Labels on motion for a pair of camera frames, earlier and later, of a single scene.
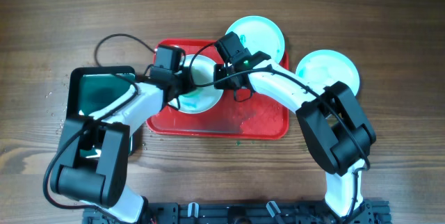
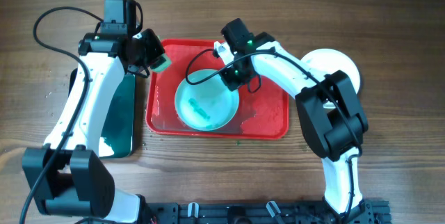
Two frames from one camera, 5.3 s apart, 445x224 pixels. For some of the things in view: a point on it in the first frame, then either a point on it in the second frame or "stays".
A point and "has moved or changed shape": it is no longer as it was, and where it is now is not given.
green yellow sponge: x=197 y=93 has moved or changed shape
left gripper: x=185 y=74 to x=154 y=50
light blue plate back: x=259 y=33 to x=208 y=106
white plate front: x=327 y=67 stays
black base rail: x=370 y=211 stays
